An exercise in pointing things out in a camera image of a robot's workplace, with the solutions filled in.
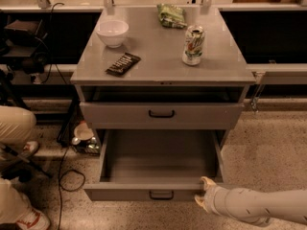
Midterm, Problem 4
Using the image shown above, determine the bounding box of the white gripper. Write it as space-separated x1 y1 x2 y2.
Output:
194 176 229 215

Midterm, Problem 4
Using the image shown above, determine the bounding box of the grey drawer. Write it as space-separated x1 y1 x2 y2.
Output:
80 102 243 129
84 129 226 201

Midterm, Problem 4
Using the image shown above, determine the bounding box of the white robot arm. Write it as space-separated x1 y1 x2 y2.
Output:
194 176 307 227

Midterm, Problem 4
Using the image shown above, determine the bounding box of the grey top drawer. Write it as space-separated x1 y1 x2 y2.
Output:
80 102 243 129

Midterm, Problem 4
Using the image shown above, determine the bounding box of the grey drawer cabinet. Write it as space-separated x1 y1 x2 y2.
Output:
71 6 255 147

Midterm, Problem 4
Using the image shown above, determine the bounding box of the dark snack bar wrapper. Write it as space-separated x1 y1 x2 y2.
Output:
106 53 141 76

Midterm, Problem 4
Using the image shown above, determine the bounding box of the white green soda can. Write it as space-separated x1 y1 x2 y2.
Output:
182 25 205 66

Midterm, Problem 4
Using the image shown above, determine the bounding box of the black tripod leg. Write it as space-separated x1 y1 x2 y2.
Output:
0 144 53 178

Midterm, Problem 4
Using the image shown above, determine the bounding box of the white orange lower sneaker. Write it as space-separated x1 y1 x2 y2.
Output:
16 208 51 230

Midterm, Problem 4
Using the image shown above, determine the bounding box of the white orange sneaker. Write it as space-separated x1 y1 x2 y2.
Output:
21 141 39 158
16 208 51 230

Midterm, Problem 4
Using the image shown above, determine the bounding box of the white orange upper sneaker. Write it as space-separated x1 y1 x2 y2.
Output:
21 141 39 158

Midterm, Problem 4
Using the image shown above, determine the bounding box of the green chip bag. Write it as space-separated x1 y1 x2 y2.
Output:
156 4 187 29

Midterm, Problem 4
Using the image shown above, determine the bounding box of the white bowl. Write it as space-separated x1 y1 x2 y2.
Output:
96 20 130 48

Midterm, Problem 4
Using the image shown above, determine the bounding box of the person's lower beige leg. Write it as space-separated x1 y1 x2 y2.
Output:
0 178 32 224

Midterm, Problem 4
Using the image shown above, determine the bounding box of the person's beige leg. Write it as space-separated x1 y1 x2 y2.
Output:
0 105 36 153
0 178 32 224

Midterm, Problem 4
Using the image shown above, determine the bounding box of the person's upper beige leg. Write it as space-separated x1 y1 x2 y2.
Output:
0 105 36 153

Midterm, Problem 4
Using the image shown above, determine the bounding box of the black equipment on left shelf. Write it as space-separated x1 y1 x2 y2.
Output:
0 13 49 74

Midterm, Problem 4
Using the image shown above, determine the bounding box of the wire basket with cups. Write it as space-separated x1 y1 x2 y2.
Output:
71 121 100 155

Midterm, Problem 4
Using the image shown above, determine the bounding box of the black floor cable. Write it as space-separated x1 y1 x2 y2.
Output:
56 146 86 230

